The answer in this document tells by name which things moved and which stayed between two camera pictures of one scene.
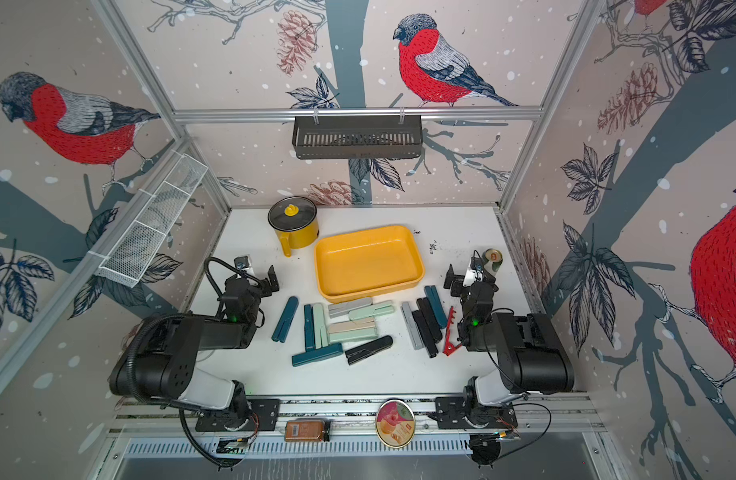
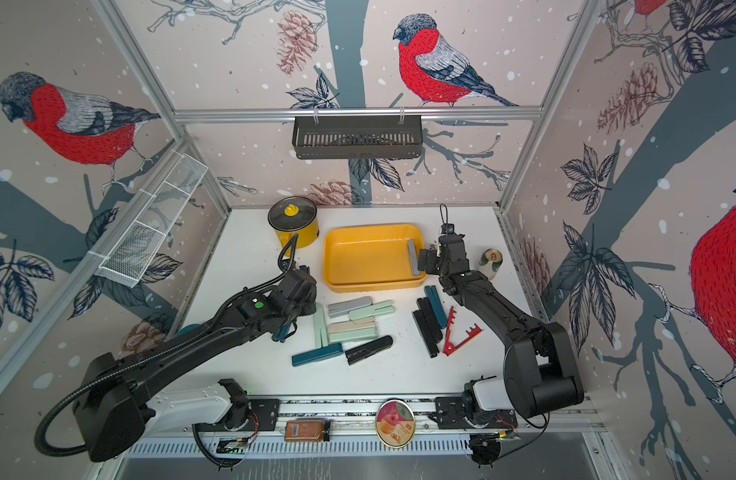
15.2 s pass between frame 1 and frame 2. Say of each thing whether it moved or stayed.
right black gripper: moved
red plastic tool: stayed
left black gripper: moved
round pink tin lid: stayed
